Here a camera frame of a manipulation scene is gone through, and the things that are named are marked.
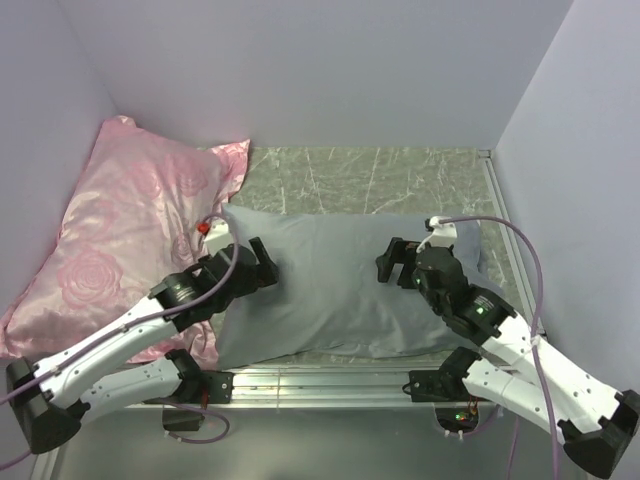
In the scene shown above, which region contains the pink rose satin pillow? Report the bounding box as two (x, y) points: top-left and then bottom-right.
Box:
(1, 116), (250, 359)

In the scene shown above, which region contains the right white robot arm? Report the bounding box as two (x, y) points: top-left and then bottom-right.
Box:
(376, 237), (639, 479)

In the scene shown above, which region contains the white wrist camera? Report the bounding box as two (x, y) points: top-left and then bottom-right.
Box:
(197, 220), (233, 255)
(416, 216), (457, 253)

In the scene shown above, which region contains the right controller board with leds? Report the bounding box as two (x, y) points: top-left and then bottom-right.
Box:
(434, 404), (479, 435)

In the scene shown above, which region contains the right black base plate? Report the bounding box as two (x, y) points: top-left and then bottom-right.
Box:
(401, 370), (469, 403)

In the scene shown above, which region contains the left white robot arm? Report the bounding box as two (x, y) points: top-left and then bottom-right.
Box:
(1, 237), (279, 455)

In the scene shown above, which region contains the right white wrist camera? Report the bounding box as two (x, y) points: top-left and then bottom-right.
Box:
(416, 216), (457, 253)

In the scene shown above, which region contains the aluminium front rail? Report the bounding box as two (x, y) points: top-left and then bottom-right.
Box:
(124, 367), (501, 410)

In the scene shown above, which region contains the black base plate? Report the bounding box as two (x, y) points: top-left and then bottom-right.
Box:
(201, 371), (235, 406)
(401, 370), (469, 403)

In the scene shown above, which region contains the aluminium rail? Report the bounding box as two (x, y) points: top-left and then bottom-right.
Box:
(124, 367), (501, 410)
(477, 150), (536, 320)

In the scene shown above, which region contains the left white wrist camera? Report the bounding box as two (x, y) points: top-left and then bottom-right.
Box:
(197, 220), (233, 255)

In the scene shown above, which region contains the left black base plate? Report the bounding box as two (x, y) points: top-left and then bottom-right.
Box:
(201, 371), (235, 406)

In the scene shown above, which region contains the grey pillowcase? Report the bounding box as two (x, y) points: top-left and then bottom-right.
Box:
(215, 202), (505, 372)

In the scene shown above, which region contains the aluminium right side rail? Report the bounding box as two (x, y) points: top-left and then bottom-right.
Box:
(477, 150), (536, 320)

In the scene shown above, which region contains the black box under rail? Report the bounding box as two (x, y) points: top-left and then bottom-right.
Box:
(161, 409), (204, 433)

